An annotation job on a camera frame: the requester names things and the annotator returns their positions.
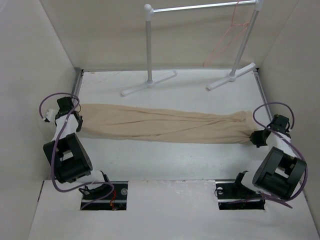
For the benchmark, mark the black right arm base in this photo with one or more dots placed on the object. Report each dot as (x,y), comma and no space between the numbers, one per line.
(233,195)

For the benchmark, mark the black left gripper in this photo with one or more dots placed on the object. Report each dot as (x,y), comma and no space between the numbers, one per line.
(78,127)

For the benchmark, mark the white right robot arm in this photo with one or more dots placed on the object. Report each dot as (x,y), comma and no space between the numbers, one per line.
(281,170)

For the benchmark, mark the beige drawstring trousers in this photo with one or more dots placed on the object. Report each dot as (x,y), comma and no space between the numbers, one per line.
(120,122)

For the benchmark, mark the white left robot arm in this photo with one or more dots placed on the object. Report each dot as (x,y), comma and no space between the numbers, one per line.
(65,153)

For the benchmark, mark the pink wire hanger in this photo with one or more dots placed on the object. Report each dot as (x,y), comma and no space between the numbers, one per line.
(231,35)

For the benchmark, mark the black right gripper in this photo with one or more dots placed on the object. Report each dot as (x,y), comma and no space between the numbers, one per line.
(255,135)

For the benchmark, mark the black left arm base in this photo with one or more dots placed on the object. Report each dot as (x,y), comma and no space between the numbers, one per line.
(104,195)

